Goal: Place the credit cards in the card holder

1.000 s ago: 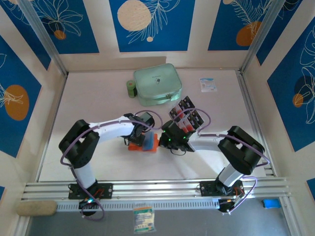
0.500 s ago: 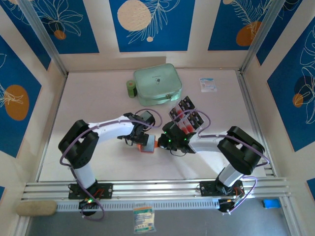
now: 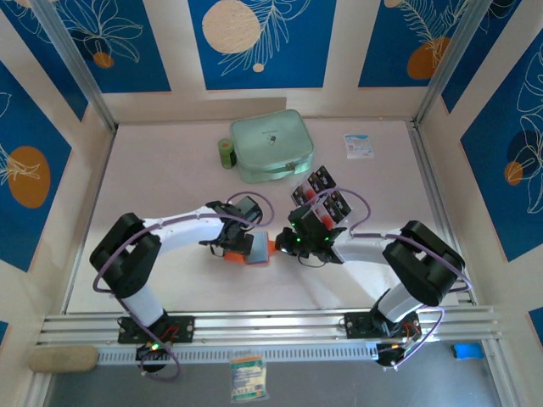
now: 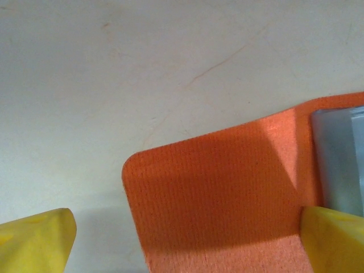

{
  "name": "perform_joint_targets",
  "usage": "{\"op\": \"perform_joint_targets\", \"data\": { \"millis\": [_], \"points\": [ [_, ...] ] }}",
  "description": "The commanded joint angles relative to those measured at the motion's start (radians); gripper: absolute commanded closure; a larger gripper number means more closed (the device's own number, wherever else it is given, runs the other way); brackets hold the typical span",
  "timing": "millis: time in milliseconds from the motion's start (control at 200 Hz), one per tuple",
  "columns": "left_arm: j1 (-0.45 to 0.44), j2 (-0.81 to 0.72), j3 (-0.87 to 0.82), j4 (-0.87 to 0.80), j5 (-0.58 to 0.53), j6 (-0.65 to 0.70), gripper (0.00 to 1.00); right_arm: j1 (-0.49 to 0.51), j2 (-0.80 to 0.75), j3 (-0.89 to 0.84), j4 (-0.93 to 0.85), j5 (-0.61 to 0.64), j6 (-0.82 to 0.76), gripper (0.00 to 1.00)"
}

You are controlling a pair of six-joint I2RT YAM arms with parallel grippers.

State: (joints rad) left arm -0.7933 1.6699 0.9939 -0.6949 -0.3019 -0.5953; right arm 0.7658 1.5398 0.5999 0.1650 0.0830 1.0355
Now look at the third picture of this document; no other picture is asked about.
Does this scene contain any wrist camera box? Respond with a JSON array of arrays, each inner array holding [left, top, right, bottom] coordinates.
[[287, 204, 324, 238], [234, 196, 263, 223]]

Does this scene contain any clear packet green label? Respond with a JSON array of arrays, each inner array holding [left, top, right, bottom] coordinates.
[[230, 354, 268, 404]]

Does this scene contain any black electronics module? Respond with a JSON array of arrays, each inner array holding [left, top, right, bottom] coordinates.
[[376, 342, 409, 368], [135, 342, 171, 374]]

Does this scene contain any blue white packet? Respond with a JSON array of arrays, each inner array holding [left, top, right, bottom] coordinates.
[[343, 133, 375, 160]]

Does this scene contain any green cylinder roll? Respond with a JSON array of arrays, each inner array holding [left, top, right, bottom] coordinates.
[[217, 136, 238, 170]]

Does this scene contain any blue sponge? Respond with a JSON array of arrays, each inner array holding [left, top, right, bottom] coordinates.
[[452, 342, 484, 360]]

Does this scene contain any aluminium mounting rail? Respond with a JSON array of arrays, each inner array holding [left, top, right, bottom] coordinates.
[[36, 304, 504, 347]]

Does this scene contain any aluminium frame post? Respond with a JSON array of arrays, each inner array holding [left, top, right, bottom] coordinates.
[[411, 0, 502, 128], [30, 0, 119, 131]]

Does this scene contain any white card red circle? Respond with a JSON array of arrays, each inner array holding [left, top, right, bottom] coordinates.
[[317, 209, 339, 230], [296, 181, 318, 203]]

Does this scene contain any orange card holder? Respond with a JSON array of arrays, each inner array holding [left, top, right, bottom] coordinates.
[[223, 231, 281, 267]]

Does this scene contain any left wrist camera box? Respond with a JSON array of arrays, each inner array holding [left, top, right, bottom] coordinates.
[[234, 196, 263, 223]]

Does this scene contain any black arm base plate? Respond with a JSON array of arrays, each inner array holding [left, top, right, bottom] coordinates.
[[343, 311, 422, 340], [117, 314, 196, 344]]

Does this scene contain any slotted grey cable duct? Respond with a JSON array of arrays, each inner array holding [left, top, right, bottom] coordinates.
[[97, 343, 379, 364]]

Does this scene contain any beige foam pad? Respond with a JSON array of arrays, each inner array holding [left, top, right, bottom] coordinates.
[[28, 345, 99, 374]]

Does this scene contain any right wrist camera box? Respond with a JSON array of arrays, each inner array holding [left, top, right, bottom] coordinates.
[[287, 204, 324, 238]]

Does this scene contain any mint green zip pouch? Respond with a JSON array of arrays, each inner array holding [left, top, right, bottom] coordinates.
[[230, 109, 316, 186]]

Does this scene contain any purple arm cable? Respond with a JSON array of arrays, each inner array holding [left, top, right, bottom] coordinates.
[[311, 187, 473, 370], [93, 192, 276, 382]]

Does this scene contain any aluminium side rail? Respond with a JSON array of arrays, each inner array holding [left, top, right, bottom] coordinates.
[[406, 120, 479, 307], [61, 125, 119, 315]]

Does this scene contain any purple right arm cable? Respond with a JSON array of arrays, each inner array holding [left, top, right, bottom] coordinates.
[[311, 187, 473, 370]]

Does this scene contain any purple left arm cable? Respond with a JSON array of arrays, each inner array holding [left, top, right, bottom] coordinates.
[[93, 192, 276, 382]]

